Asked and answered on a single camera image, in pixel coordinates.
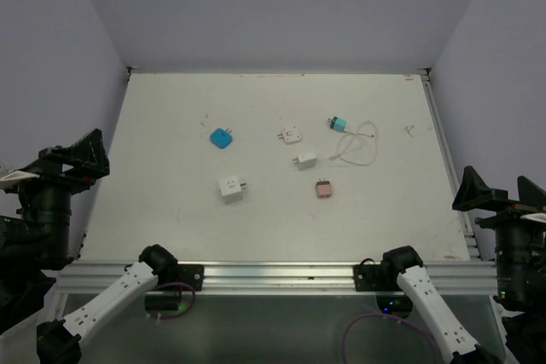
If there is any black base bracket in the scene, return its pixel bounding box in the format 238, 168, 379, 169
352, 257, 401, 292
172, 263, 205, 292

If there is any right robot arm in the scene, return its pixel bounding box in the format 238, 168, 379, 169
380, 166, 545, 363

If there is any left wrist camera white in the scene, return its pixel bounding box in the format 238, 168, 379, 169
0, 167, 40, 190

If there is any aluminium mounting rail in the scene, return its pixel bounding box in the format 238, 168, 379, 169
56, 261, 497, 296

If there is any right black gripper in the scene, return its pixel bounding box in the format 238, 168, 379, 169
453, 162, 546, 300

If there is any left black base bracket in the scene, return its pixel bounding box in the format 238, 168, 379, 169
172, 263, 205, 292

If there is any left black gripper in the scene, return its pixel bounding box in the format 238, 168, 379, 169
0, 127, 109, 262

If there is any white cube charger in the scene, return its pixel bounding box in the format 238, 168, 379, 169
293, 152, 317, 171

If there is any blue plug adapter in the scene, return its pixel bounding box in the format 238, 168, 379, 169
209, 128, 233, 149

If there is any white cube power socket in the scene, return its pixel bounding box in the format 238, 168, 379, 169
218, 175, 247, 205

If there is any brown USB charger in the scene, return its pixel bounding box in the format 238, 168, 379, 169
315, 178, 333, 199

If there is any right black base bracket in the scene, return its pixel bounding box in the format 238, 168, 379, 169
352, 257, 401, 292

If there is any white plug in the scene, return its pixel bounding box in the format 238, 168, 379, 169
277, 124, 302, 144

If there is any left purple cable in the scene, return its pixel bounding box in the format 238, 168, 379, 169
147, 281, 197, 321

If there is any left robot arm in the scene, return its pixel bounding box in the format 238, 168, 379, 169
1, 129, 177, 363

